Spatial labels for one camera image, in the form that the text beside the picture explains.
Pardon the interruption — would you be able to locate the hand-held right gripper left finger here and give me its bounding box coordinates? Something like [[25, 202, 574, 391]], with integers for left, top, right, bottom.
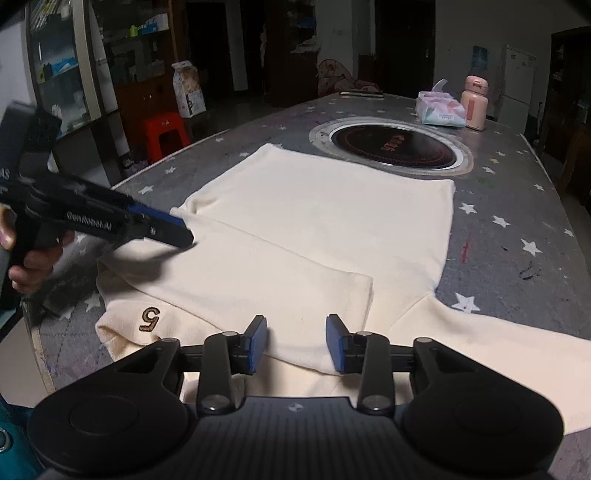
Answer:
[[113, 315, 269, 413]]

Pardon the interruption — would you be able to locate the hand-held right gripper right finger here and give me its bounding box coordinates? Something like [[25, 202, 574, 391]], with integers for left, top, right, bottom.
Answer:
[[325, 314, 483, 414]]

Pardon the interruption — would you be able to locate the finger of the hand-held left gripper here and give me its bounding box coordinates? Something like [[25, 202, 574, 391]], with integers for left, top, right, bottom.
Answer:
[[137, 222, 195, 248], [124, 203, 189, 230]]

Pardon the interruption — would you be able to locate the cream sweater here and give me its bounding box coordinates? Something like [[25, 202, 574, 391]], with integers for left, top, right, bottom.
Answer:
[[95, 143, 591, 435]]

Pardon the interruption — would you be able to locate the person's left hand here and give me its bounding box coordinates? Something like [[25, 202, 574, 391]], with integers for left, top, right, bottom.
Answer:
[[0, 207, 75, 293]]

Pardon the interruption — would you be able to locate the red plastic stool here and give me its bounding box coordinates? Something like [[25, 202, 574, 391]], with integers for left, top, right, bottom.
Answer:
[[143, 112, 191, 163]]

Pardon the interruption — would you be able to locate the white paper bag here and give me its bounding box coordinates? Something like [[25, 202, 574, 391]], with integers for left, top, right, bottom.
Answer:
[[172, 61, 206, 118]]

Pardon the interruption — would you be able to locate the wooden display shelf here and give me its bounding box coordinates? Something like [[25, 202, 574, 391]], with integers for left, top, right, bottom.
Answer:
[[97, 0, 195, 155]]

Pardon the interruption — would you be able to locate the glass display cabinet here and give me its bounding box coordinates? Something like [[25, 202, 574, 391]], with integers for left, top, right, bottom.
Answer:
[[25, 0, 118, 139]]

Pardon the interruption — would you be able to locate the round built-in induction hob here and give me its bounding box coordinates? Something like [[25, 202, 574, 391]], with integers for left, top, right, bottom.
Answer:
[[308, 119, 474, 178]]

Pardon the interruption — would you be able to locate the grey star-printed tablecloth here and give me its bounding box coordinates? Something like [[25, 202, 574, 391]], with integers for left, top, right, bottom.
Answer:
[[32, 92, 591, 480]]

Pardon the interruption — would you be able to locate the person's teal jacket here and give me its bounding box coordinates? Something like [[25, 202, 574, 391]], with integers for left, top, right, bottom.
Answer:
[[0, 392, 47, 480]]

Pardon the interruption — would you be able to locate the soft tissue pack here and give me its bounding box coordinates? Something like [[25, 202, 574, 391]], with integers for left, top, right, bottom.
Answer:
[[416, 91, 467, 127]]

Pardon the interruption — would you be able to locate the pink thermos bottle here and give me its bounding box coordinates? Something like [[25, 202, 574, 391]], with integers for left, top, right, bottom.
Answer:
[[461, 75, 489, 131]]

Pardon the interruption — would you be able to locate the dark wooden door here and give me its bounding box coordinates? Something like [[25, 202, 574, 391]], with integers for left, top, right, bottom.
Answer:
[[374, 0, 437, 97]]

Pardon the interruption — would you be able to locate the white fridge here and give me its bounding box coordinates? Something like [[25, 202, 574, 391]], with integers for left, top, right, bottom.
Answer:
[[501, 45, 539, 123]]

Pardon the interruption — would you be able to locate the dark wooden shelf cabinet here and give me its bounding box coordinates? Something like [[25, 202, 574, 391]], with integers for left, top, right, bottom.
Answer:
[[549, 27, 591, 139]]

